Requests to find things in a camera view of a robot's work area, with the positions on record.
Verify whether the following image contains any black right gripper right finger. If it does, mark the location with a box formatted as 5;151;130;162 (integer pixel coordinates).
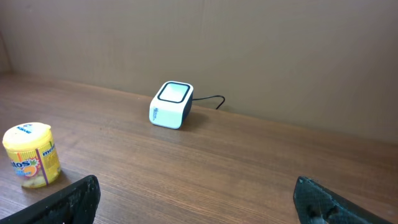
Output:
293;176;391;224

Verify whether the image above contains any white barcode scanner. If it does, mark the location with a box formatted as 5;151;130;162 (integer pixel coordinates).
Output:
149;81;193;129

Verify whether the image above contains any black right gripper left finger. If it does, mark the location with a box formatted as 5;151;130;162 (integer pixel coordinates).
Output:
1;175;101;224

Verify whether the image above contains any yellow mentos gum jar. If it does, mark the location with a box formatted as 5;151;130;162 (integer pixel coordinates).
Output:
2;122;61;189

